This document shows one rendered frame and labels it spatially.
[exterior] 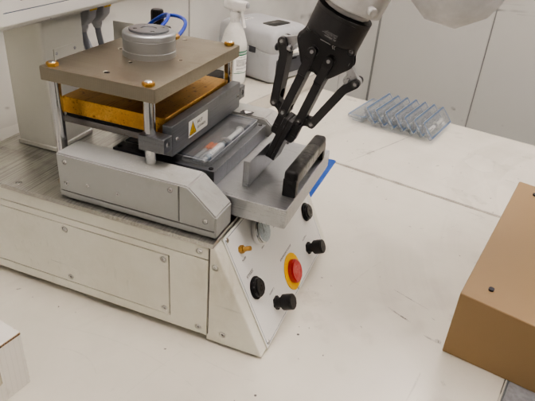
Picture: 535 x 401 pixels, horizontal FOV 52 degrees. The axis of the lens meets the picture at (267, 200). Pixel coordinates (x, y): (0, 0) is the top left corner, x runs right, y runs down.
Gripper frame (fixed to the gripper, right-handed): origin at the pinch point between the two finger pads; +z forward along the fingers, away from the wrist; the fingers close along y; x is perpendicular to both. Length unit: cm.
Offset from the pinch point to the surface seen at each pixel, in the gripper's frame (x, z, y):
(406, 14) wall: 244, 27, -10
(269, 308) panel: -10.4, 20.5, 11.9
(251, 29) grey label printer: 90, 22, -39
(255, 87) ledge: 82, 34, -28
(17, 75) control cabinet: -5.9, 12.4, -41.7
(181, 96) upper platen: -1.8, 2.3, -16.2
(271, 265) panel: -5.4, 17.4, 8.7
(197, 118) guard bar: -4.5, 2.4, -11.5
